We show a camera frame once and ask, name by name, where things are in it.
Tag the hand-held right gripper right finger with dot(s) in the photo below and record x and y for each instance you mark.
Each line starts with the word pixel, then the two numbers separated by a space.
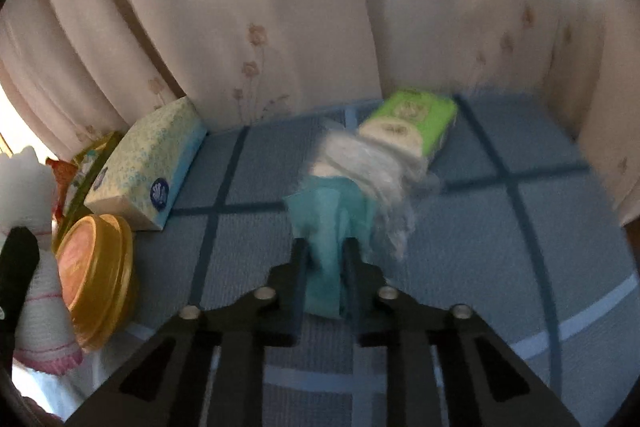
pixel 351 299

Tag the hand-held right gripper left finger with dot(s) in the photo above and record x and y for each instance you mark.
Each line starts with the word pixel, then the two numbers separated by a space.
pixel 300 299

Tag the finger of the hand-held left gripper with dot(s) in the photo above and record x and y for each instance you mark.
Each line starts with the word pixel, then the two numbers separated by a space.
pixel 17 277

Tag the white towel with pink trim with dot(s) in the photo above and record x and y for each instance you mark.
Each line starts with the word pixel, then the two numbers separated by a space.
pixel 47 322

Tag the teal cloth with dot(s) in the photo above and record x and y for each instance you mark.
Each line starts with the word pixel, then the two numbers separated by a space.
pixel 327 237

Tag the orange patterned cloth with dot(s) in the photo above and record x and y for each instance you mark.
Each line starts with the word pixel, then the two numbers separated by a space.
pixel 61 182

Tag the white mesh cloth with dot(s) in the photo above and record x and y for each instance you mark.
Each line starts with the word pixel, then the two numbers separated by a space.
pixel 370 177

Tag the gold metal tin tray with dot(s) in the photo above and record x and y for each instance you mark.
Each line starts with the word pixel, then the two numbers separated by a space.
pixel 85 172

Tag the floral tissue box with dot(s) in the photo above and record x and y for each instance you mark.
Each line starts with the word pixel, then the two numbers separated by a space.
pixel 142 167

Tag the green tissue packet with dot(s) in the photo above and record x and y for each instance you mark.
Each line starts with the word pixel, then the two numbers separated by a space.
pixel 415 122

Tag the white floral curtain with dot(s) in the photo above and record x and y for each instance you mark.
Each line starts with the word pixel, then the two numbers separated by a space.
pixel 310 7

